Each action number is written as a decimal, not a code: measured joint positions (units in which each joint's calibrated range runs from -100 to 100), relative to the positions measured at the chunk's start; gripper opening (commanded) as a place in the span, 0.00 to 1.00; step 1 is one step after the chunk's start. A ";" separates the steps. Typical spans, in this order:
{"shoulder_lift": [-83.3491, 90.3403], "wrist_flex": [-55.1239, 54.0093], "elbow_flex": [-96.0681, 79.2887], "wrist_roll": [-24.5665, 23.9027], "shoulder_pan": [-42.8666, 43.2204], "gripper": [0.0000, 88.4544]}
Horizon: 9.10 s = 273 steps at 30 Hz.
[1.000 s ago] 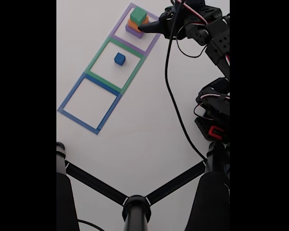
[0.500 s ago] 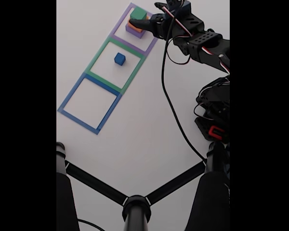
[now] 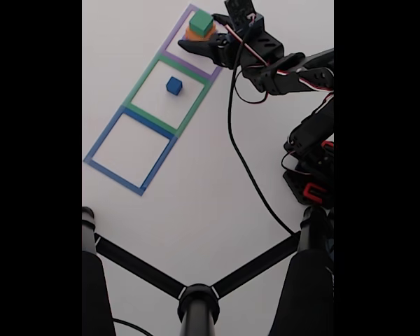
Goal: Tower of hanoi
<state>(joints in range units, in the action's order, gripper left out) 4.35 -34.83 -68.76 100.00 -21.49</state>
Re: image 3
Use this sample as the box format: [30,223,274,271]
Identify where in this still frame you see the green block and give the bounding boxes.
[188,9,214,38]

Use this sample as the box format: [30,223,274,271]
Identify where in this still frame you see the purple tape square frame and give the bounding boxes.
[160,3,223,81]

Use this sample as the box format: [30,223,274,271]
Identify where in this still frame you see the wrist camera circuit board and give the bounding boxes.
[223,0,257,34]

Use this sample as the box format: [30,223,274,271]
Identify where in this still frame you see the orange block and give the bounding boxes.
[185,22,218,43]

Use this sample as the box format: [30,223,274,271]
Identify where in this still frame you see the white red gripper servo wire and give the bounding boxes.
[223,24,335,94]

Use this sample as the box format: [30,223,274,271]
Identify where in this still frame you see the blue tape square frame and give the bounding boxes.
[83,106,179,197]

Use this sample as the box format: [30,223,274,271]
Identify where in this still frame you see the thin black cable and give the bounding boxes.
[112,318,153,336]

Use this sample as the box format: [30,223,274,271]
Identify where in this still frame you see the green tape square frame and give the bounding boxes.
[122,52,211,137]

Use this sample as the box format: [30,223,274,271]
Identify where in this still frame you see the thick black camera cable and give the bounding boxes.
[226,52,297,235]

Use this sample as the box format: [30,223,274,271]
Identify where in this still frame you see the white red base servo wire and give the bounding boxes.
[281,150,312,178]

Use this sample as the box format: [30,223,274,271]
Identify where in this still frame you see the small blue cube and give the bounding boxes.
[166,76,183,96]

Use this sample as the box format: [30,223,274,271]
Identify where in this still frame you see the black tripod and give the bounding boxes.
[82,206,335,336]

